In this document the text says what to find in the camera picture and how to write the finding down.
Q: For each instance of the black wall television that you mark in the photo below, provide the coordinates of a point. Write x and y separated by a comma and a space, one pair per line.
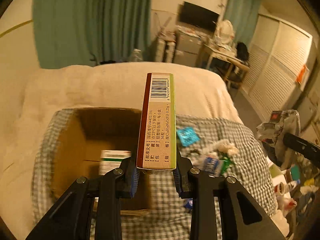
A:
198, 16

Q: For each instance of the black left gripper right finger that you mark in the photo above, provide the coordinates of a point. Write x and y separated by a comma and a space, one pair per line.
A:
221, 203

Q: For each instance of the wooden side desk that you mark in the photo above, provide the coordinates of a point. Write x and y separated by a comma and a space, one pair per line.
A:
230, 69

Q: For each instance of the teal foil sachet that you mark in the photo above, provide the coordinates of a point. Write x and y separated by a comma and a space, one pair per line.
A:
187, 136

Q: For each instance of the brown cardboard box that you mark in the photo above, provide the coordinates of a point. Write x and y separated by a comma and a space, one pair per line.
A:
87, 133

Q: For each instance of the white flower bunch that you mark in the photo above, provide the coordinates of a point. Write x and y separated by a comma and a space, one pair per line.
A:
225, 149

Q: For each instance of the cream bed blanket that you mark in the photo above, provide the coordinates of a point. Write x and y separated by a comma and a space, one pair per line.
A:
29, 100

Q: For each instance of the small green curtain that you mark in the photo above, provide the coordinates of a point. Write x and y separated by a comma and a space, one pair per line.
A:
243, 15

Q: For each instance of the tall maroon green medicine box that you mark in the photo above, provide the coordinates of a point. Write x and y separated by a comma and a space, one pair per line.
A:
157, 135

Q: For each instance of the white green medicine box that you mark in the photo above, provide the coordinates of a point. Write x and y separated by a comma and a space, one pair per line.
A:
111, 159

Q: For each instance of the black bag on desk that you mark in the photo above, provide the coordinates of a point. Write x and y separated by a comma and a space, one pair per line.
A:
242, 51

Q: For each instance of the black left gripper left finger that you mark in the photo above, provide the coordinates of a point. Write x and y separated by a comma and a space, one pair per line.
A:
71, 216

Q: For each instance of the green checkered cloth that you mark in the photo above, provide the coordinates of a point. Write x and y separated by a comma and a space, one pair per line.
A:
168, 218

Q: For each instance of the crumpled grey plastic bag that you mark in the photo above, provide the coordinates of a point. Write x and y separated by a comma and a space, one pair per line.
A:
271, 135

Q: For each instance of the grey drawer cabinet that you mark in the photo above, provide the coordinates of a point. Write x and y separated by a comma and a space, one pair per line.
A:
187, 49

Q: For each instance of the white round fan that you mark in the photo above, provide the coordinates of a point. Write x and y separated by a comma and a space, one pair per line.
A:
224, 33

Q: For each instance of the white louvered wardrobe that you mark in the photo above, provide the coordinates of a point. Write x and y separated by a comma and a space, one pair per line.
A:
277, 53

